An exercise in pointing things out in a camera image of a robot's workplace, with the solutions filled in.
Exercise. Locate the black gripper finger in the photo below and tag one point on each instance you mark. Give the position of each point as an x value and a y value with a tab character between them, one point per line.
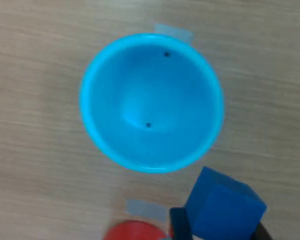
262	233
181	225

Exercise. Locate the blue cube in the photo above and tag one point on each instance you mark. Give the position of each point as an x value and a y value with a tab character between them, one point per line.
222	210

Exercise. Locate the blue tape piece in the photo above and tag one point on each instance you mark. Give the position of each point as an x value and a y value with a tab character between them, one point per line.
145	208
175	32

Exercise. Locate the red plastic cup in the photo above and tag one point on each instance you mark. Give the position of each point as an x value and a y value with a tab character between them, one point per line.
135	231

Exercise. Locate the blue plastic cup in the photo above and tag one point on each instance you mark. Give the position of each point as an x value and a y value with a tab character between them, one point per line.
152	100

